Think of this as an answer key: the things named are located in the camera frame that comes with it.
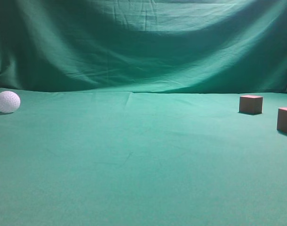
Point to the white dimpled golf ball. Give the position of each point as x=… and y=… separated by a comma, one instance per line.
x=9, y=102

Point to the green cloth backdrop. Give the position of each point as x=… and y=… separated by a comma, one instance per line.
x=129, y=113

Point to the brown cube block at edge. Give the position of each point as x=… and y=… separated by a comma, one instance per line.
x=282, y=120

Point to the brown wooden cube block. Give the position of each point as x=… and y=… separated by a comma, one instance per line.
x=251, y=104

